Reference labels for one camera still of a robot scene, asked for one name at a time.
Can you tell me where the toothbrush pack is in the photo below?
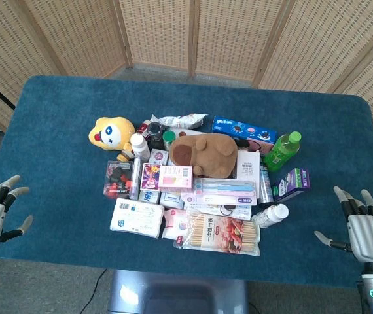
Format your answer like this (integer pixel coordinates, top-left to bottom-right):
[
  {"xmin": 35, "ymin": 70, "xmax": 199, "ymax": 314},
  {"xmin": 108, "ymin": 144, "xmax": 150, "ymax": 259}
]
[{"xmin": 180, "ymin": 177, "xmax": 258, "ymax": 206}]

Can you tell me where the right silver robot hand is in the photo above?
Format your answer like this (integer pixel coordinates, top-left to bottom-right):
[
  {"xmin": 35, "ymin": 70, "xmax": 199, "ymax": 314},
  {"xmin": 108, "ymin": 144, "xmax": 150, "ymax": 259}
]
[{"xmin": 314, "ymin": 186, "xmax": 373, "ymax": 264}]

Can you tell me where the pink packaged item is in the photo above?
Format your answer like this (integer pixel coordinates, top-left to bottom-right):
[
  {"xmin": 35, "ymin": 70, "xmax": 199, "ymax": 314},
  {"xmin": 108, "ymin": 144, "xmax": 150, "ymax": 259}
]
[{"xmin": 235, "ymin": 137, "xmax": 272, "ymax": 155}]

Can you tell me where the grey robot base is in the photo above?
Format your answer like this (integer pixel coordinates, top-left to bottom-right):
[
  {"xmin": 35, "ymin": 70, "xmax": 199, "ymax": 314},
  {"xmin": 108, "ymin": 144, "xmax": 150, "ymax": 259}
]
[{"xmin": 107, "ymin": 270, "xmax": 250, "ymax": 314}]

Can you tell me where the blue Oreo cookie box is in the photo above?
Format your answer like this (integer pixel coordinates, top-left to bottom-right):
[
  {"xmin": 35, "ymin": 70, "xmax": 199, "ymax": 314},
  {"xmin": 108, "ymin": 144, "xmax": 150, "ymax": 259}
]
[{"xmin": 211, "ymin": 115, "xmax": 277, "ymax": 154}]

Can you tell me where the silver spray can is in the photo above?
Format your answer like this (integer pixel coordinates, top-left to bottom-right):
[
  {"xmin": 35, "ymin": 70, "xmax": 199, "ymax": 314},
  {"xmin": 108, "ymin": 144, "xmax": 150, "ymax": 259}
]
[{"xmin": 258, "ymin": 162, "xmax": 274, "ymax": 205}]

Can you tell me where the white bottle with purple label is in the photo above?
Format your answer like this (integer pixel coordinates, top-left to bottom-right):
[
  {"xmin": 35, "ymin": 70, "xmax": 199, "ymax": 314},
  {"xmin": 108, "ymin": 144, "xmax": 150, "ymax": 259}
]
[{"xmin": 130, "ymin": 133, "xmax": 151, "ymax": 164}]

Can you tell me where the purple and white tube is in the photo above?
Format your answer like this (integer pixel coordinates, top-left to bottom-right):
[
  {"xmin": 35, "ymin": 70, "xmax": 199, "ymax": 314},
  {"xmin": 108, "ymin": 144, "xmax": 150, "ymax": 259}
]
[{"xmin": 129, "ymin": 157, "xmax": 142, "ymax": 201}]

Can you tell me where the black floor cable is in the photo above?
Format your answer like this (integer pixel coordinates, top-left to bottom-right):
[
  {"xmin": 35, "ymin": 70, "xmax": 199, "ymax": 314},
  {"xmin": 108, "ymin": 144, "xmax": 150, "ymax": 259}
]
[{"xmin": 80, "ymin": 268, "xmax": 108, "ymax": 314}]

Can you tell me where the woven bamboo folding screen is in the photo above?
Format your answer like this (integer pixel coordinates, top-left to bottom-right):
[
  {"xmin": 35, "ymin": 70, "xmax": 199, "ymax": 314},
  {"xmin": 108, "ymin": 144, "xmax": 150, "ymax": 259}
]
[{"xmin": 0, "ymin": 0, "xmax": 373, "ymax": 179}]

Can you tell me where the green tea bottle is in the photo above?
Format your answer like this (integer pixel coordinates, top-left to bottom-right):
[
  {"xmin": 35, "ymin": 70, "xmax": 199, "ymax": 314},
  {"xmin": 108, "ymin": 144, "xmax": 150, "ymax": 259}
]
[{"xmin": 263, "ymin": 131, "xmax": 302, "ymax": 173}]

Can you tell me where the blue and white small box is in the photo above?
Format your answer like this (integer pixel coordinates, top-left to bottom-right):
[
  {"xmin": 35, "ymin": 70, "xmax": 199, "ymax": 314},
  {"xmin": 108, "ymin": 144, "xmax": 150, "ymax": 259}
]
[{"xmin": 137, "ymin": 190, "xmax": 161, "ymax": 205}]

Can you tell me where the green lid container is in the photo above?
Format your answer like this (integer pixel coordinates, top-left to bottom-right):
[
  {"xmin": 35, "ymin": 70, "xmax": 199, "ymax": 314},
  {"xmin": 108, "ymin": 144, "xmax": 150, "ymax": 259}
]
[{"xmin": 162, "ymin": 130, "xmax": 177, "ymax": 151}]

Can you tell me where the pink small box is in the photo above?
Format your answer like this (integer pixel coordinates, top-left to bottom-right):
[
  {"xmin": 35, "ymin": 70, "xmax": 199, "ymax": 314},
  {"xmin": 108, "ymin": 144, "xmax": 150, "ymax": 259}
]
[{"xmin": 158, "ymin": 165, "xmax": 194, "ymax": 193}]

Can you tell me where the blue table mat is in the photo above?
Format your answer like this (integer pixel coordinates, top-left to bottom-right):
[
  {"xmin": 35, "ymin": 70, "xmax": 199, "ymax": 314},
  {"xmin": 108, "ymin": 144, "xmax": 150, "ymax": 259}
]
[{"xmin": 0, "ymin": 75, "xmax": 373, "ymax": 288}]

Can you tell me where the pink white small carton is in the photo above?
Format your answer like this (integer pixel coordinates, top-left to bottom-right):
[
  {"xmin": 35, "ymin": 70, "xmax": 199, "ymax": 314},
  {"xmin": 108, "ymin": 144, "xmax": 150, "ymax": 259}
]
[{"xmin": 148, "ymin": 148, "xmax": 170, "ymax": 166}]

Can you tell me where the pink and white pouch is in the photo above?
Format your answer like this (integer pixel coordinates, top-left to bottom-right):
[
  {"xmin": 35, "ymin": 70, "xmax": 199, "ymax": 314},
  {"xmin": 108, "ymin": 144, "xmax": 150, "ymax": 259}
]
[{"xmin": 161, "ymin": 208, "xmax": 189, "ymax": 241}]

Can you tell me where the yellow plush toy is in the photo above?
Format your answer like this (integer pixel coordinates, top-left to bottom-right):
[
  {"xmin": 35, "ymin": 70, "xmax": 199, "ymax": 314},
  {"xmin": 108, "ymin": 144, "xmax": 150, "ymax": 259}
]
[{"xmin": 88, "ymin": 116, "xmax": 136, "ymax": 162}]

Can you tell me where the purple small box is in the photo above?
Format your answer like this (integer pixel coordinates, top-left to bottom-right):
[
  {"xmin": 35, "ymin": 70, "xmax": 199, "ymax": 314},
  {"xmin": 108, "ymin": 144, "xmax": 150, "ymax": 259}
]
[{"xmin": 272, "ymin": 167, "xmax": 311, "ymax": 202}]

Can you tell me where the white snack bag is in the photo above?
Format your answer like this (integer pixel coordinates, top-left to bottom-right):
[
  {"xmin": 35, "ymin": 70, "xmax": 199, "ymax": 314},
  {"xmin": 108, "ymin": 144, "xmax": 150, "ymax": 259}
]
[{"xmin": 149, "ymin": 113, "xmax": 209, "ymax": 130}]

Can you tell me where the brown capybara plush toy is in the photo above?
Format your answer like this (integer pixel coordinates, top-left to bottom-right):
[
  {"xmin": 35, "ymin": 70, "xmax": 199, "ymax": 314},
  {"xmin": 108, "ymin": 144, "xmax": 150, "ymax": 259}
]
[{"xmin": 168, "ymin": 133, "xmax": 239, "ymax": 179}]

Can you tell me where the white toothbrush multipack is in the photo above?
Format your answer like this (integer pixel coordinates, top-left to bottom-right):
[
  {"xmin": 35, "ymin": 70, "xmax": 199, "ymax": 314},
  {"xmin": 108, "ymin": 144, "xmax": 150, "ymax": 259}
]
[{"xmin": 232, "ymin": 149, "xmax": 261, "ymax": 199}]

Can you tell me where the black and red toy package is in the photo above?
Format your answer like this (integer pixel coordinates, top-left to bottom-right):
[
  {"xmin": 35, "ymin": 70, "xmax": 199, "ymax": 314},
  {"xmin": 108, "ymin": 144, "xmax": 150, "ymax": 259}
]
[{"xmin": 103, "ymin": 160, "xmax": 134, "ymax": 200}]

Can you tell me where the disposable chopsticks pack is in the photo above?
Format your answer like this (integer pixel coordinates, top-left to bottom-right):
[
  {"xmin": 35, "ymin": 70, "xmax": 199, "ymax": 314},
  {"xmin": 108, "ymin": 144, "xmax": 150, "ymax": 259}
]
[{"xmin": 173, "ymin": 212, "xmax": 261, "ymax": 257}]

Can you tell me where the white tissue pack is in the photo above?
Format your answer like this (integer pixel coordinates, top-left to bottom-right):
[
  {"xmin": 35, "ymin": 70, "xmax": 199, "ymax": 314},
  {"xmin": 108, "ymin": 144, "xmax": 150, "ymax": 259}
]
[{"xmin": 109, "ymin": 198, "xmax": 165, "ymax": 239}]

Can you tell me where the white Oreo cookie pack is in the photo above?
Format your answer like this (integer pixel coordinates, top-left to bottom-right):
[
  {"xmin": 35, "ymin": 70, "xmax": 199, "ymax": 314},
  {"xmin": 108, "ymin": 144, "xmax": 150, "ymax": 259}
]
[{"xmin": 183, "ymin": 202, "xmax": 252, "ymax": 222}]

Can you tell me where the dark glass jar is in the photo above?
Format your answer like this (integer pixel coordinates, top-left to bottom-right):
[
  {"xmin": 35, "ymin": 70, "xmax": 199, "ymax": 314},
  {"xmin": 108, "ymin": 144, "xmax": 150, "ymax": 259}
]
[{"xmin": 147, "ymin": 122, "xmax": 165, "ymax": 151}]

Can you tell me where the purple cartoon card box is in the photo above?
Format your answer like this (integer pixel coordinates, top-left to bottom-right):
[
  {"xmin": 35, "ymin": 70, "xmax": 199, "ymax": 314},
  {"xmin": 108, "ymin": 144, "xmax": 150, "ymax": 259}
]
[{"xmin": 139, "ymin": 162, "xmax": 162, "ymax": 192}]

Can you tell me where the white milk bottle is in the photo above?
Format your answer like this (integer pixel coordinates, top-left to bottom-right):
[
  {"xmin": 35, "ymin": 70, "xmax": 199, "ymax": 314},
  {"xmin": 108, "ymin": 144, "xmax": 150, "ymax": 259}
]
[{"xmin": 251, "ymin": 203, "xmax": 290, "ymax": 229}]

